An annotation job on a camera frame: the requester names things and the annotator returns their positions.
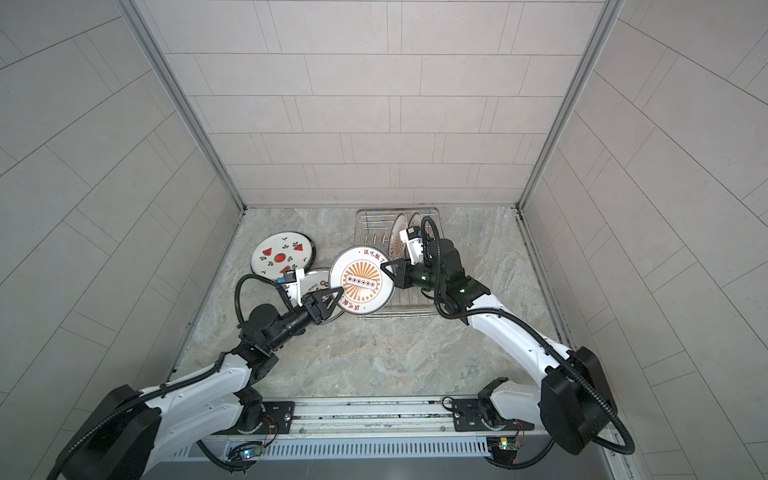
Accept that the circuit board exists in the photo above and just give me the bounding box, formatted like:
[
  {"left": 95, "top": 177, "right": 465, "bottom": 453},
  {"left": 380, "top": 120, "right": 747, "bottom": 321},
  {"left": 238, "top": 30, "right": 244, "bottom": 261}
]
[
  {"left": 227, "top": 441, "right": 264, "bottom": 466},
  {"left": 486, "top": 437, "right": 520, "bottom": 466}
]

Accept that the right circuit board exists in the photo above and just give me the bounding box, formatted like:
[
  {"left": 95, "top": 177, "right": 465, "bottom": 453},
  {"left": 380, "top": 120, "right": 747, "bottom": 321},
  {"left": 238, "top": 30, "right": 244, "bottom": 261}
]
[{"left": 486, "top": 437, "right": 520, "bottom": 466}]

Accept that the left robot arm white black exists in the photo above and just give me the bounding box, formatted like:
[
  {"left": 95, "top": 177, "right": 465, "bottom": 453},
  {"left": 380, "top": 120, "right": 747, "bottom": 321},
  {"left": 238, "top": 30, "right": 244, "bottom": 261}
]
[{"left": 48, "top": 287, "right": 344, "bottom": 479}]

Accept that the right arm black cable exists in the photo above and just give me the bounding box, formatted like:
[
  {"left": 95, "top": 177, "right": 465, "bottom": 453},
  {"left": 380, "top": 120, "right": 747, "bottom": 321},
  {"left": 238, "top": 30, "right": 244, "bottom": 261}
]
[{"left": 419, "top": 215, "right": 636, "bottom": 471}]

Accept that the white plate fruit pattern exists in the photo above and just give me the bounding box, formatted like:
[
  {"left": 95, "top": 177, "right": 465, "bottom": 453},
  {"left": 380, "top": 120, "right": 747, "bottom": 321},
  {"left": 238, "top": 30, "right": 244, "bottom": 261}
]
[{"left": 250, "top": 231, "right": 316, "bottom": 280}]

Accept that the left aluminium corner profile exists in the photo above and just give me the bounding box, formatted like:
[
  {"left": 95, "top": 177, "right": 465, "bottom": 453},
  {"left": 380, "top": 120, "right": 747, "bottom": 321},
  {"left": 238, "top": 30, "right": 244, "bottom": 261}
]
[{"left": 115, "top": 0, "right": 247, "bottom": 213}]

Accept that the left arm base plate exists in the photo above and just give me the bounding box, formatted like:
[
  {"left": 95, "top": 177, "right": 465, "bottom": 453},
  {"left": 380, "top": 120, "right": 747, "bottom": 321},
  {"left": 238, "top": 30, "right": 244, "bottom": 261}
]
[{"left": 215, "top": 401, "right": 296, "bottom": 435}]

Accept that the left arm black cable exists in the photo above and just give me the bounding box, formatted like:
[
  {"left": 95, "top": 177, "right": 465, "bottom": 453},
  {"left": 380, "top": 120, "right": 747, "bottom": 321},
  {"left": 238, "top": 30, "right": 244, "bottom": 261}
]
[{"left": 46, "top": 273, "right": 295, "bottom": 480}]

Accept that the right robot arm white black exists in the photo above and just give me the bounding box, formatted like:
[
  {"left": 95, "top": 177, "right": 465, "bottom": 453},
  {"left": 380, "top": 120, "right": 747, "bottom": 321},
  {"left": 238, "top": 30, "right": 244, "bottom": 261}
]
[{"left": 383, "top": 228, "right": 636, "bottom": 455}]

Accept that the white red patterned plate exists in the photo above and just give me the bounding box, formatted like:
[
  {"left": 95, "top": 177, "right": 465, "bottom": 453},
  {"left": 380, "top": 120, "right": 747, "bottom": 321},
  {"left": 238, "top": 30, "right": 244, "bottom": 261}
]
[{"left": 329, "top": 246, "right": 395, "bottom": 316}]

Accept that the sunburst pattern plate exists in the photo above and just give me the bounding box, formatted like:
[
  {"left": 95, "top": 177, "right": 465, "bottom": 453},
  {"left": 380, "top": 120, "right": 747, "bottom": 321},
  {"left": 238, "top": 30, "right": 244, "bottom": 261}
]
[{"left": 408, "top": 212, "right": 423, "bottom": 229}]

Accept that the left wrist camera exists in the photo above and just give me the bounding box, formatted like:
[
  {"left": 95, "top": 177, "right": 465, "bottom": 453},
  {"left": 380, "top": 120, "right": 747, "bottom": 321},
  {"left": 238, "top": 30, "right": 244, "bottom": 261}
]
[{"left": 277, "top": 268, "right": 305, "bottom": 306}]

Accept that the metal wire dish rack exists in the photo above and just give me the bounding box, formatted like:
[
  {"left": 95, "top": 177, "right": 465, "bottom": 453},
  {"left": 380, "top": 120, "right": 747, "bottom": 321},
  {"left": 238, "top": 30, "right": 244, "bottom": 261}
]
[{"left": 354, "top": 206, "right": 440, "bottom": 320}]

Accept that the aluminium mounting rail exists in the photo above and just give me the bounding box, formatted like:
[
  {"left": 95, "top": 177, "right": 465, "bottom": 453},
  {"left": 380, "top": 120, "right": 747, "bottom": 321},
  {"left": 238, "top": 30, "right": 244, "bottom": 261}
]
[{"left": 158, "top": 385, "right": 549, "bottom": 447}]

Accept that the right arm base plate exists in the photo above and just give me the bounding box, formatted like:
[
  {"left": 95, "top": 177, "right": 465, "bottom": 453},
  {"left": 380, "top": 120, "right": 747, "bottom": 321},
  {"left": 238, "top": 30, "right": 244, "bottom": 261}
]
[{"left": 441, "top": 397, "right": 535, "bottom": 432}]

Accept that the right aluminium corner profile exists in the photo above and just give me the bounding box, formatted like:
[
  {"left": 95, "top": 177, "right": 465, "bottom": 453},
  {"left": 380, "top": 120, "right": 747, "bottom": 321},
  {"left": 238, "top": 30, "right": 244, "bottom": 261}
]
[{"left": 517, "top": 0, "right": 624, "bottom": 211}]

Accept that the left circuit board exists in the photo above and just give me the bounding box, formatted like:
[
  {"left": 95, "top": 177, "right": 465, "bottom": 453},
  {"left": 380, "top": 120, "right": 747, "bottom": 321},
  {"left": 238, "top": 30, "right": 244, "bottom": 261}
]
[{"left": 227, "top": 441, "right": 264, "bottom": 466}]

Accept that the aluminium corner profile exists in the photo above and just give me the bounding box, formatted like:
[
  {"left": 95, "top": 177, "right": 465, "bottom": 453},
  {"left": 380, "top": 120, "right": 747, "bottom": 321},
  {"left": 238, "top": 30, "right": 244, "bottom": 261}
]
[
  {"left": 115, "top": 0, "right": 247, "bottom": 213},
  {"left": 517, "top": 0, "right": 624, "bottom": 211}
]

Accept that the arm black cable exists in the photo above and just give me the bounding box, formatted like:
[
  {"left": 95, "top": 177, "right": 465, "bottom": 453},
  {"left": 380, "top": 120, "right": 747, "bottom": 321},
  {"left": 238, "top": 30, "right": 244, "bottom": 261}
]
[
  {"left": 46, "top": 273, "right": 295, "bottom": 480},
  {"left": 419, "top": 215, "right": 636, "bottom": 471}
]

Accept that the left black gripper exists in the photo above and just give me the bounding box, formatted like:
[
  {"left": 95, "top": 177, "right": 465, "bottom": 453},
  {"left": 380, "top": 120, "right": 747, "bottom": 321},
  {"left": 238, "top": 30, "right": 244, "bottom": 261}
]
[{"left": 264, "top": 289, "right": 343, "bottom": 354}]

